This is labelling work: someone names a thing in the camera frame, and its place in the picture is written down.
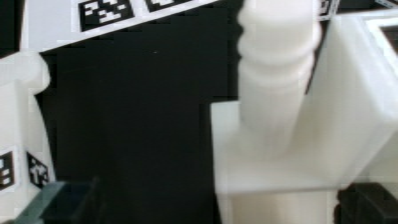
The white tagged cube nut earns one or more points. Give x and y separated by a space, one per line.
327 9

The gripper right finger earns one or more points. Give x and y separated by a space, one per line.
366 205

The white chair seat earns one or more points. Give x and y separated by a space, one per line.
305 132

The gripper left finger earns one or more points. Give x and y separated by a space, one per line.
67 204

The white chair back frame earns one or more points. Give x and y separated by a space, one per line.
26 170

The white sheet with tags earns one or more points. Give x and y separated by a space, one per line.
62 21

